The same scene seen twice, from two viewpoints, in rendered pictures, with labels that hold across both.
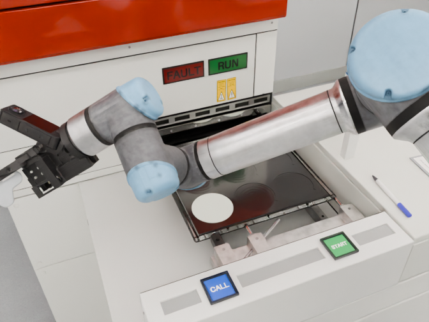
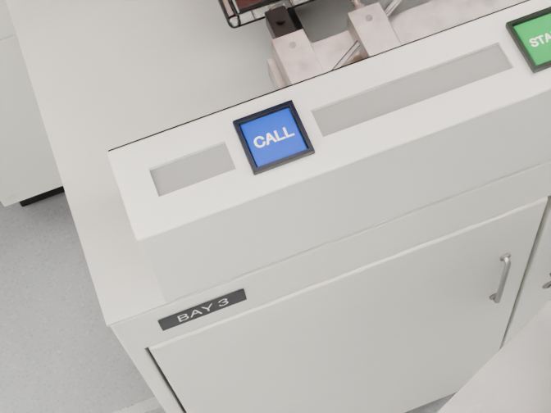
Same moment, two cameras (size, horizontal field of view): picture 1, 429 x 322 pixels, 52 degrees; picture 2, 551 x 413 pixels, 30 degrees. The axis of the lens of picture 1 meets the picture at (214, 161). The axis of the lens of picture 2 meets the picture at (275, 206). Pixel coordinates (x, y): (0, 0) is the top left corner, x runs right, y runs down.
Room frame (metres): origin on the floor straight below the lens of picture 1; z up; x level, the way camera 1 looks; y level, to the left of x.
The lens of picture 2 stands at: (0.04, -0.08, 1.72)
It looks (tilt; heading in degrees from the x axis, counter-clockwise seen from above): 63 degrees down; 10
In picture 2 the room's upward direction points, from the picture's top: 11 degrees counter-clockwise
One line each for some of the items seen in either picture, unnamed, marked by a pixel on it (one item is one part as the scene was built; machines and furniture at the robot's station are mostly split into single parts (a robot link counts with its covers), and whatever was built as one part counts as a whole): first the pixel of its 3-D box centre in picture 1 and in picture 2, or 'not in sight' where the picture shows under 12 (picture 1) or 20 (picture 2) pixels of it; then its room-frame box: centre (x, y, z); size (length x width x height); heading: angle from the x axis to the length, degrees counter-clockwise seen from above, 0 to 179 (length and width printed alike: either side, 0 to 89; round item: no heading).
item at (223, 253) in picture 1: (228, 261); (302, 72); (0.61, -0.03, 0.89); 0.08 x 0.03 x 0.03; 21
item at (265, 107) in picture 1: (203, 131); not in sight; (1.09, 0.03, 0.89); 0.44 x 0.02 x 0.10; 111
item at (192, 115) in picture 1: (202, 112); not in sight; (1.10, 0.03, 0.96); 0.44 x 0.01 x 0.02; 111
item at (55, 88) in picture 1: (140, 106); not in sight; (1.04, 0.20, 1.02); 0.82 x 0.03 x 0.40; 111
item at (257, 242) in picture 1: (262, 250); (379, 45); (0.63, -0.10, 0.89); 0.08 x 0.03 x 0.03; 21
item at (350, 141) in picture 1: (347, 130); not in sight; (0.89, -0.33, 1.03); 0.06 x 0.04 x 0.13; 21
